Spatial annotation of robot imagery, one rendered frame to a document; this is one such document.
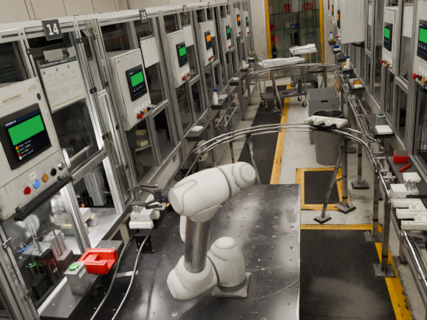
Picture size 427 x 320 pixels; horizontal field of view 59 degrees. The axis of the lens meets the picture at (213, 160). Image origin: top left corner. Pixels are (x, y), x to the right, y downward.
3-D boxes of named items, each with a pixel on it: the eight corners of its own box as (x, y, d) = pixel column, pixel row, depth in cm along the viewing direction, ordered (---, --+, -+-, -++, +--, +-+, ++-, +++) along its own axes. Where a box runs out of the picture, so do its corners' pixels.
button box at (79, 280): (82, 294, 166) (75, 273, 161) (67, 293, 168) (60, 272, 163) (91, 282, 173) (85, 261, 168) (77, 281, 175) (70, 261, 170)
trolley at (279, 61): (265, 113, 705) (260, 61, 668) (258, 106, 757) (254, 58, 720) (311, 106, 708) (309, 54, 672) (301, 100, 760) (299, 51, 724)
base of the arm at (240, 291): (252, 268, 202) (251, 260, 199) (246, 299, 182) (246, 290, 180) (219, 268, 206) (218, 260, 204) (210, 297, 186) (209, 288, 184)
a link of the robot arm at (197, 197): (217, 291, 183) (177, 312, 174) (201, 265, 192) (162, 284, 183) (237, 184, 130) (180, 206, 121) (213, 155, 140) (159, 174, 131)
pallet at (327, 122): (304, 129, 363) (304, 119, 360) (312, 124, 372) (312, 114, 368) (340, 133, 338) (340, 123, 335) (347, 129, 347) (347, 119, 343)
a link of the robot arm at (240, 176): (234, 161, 153) (206, 171, 147) (255, 150, 137) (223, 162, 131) (246, 191, 152) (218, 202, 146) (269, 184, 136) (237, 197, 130)
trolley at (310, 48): (321, 92, 794) (321, 45, 757) (294, 95, 801) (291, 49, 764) (315, 84, 871) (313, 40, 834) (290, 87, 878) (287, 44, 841)
